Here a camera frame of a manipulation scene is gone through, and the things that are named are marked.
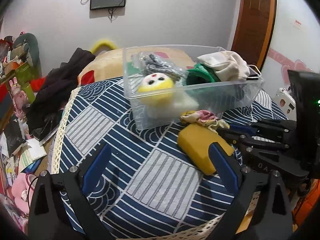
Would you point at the grey-green plush toy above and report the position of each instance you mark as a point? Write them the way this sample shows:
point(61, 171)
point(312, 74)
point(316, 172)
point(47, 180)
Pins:
point(25, 47)

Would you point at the white sock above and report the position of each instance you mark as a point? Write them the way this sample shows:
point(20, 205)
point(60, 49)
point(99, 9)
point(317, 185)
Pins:
point(227, 65)

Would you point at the grey knitted item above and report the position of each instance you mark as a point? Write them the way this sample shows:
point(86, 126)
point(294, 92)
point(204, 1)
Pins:
point(150, 63)

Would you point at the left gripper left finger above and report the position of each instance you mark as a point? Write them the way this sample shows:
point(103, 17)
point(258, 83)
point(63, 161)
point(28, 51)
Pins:
point(48, 218)

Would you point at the white foam block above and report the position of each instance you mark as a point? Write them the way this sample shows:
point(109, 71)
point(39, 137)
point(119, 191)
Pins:
point(179, 103)

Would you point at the brown wooden door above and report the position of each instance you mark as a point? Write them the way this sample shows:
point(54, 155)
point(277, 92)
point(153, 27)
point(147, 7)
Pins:
point(254, 30)

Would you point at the green cardboard box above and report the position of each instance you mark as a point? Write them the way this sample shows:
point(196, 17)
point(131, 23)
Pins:
point(25, 73)

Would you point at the yellow sponge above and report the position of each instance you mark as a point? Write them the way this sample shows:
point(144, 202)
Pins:
point(194, 140)

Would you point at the clear plastic storage box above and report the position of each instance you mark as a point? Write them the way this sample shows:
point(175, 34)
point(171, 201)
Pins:
point(214, 97)

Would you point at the pink rabbit doll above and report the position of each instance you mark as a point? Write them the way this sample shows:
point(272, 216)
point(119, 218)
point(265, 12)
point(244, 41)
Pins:
point(19, 96)

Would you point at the black clothes pile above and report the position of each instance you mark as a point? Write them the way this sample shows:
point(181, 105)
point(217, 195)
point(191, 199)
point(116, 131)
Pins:
point(57, 88)

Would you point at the green knitted cloth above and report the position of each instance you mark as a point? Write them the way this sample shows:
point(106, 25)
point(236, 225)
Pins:
point(201, 74)

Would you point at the blue patterned tablecloth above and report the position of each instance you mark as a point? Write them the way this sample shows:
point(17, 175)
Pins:
point(149, 189)

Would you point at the pink heart decoration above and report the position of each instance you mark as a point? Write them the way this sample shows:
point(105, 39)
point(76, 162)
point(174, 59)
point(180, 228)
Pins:
point(298, 65)

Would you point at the floral fabric scrunchie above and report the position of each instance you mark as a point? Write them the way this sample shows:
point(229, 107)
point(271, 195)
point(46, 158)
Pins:
point(205, 119)

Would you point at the yellow curved pillow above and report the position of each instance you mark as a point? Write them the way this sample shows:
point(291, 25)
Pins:
point(103, 43)

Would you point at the pink plush toy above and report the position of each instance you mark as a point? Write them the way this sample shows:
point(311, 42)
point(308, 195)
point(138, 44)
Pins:
point(22, 190)

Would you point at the yellow plush chick toy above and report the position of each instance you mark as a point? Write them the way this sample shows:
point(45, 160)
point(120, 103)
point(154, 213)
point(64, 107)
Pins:
point(155, 82)

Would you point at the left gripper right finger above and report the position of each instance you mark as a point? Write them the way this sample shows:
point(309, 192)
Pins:
point(271, 218)

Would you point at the white sticker-covered appliance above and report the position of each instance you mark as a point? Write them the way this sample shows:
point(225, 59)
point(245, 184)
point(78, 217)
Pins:
point(286, 103)

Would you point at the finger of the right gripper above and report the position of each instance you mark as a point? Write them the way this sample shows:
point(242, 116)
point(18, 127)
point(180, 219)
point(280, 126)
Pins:
point(240, 129)
point(248, 145)

